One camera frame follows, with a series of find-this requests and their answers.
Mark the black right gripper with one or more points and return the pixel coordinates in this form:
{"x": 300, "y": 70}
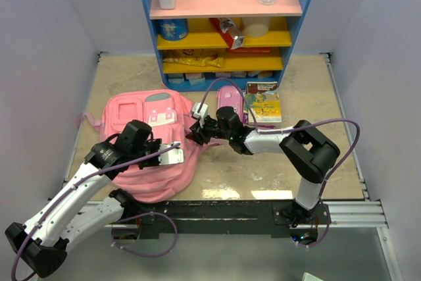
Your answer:
{"x": 198, "y": 133}

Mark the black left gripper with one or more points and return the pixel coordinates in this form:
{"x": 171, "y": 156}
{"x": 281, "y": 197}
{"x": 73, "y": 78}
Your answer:
{"x": 155, "y": 144}

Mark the pink student backpack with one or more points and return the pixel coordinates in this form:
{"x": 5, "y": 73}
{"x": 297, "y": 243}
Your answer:
{"x": 168, "y": 113}

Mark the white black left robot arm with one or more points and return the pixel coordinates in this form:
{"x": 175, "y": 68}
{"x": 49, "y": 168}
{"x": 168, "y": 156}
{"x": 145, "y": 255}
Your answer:
{"x": 44, "y": 240}

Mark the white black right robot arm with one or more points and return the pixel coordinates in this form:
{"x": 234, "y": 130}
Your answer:
{"x": 311, "y": 153}

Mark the yellow chips bag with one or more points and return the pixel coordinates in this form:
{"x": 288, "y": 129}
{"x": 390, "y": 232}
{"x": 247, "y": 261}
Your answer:
{"x": 195, "y": 57}

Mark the pink blue pencil case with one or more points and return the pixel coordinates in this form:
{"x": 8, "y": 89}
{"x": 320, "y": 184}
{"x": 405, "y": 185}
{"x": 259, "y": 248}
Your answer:
{"x": 228, "y": 96}

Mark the yellow illustrated book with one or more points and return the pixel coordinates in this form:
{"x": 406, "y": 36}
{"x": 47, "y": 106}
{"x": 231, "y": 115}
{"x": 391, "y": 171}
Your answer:
{"x": 264, "y": 87}

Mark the blue pink yellow shelf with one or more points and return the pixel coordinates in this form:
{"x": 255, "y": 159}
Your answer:
{"x": 198, "y": 40}

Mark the blue cartoon can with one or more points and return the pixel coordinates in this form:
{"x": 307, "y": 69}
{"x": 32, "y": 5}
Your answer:
{"x": 174, "y": 29}

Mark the red silver snack box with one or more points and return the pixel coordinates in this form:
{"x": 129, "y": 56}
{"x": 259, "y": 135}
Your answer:
{"x": 229, "y": 31}

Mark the white translucent cup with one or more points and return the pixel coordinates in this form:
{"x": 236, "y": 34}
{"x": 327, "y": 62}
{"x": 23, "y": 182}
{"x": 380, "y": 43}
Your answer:
{"x": 255, "y": 27}

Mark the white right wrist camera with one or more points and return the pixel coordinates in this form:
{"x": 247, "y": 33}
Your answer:
{"x": 199, "y": 110}

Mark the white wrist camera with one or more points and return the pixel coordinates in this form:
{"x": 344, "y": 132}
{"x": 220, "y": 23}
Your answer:
{"x": 171, "y": 154}
{"x": 199, "y": 110}

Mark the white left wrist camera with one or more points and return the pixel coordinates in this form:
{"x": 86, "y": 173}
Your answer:
{"x": 171, "y": 154}

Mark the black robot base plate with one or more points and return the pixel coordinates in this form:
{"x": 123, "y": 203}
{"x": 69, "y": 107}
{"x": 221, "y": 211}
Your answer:
{"x": 276, "y": 218}

